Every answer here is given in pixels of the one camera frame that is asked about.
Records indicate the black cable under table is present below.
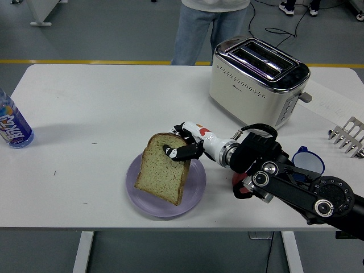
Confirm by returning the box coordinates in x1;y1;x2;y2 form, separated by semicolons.
266;230;275;273

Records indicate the blue label water bottle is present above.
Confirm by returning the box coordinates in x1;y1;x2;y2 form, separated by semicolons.
0;89;35;150

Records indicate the metal toast rack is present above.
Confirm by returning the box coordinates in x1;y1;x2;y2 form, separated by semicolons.
326;115;364;159

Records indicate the white table leg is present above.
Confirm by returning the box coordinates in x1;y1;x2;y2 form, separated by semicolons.
72;230;95;273
281;230;304;273

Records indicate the white desk foot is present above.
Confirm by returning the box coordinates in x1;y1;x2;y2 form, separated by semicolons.
29;0;53;27

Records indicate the clear bracket under table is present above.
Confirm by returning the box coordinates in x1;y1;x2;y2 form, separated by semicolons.
247;230;275;239

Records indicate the red mug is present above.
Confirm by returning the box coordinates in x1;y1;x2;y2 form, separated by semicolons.
231;171;249;195

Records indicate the black floor cable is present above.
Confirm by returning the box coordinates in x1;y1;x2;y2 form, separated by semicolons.
246;0;315;49

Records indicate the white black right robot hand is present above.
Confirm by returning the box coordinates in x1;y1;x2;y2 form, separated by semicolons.
162;121;229;164

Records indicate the bread slice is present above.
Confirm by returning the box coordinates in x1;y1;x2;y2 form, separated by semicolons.
134;133;192;206

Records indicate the purple plate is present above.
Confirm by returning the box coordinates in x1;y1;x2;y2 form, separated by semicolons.
125;152;207;218

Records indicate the person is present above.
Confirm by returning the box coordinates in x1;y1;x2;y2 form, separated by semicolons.
170;0;251;67
279;0;321;17

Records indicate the yellow floor tape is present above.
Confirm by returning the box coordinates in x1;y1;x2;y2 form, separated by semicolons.
0;59;364;69

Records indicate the cream chrome toaster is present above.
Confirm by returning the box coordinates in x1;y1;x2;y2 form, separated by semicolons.
208;35;313;138

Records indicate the grey toaster lever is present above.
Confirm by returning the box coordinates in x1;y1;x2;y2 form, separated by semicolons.
295;91;313;104

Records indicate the white paper sheet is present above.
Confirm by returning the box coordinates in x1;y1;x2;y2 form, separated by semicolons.
295;78;364;127

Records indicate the blue mug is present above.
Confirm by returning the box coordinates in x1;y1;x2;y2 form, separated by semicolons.
292;146;325;183

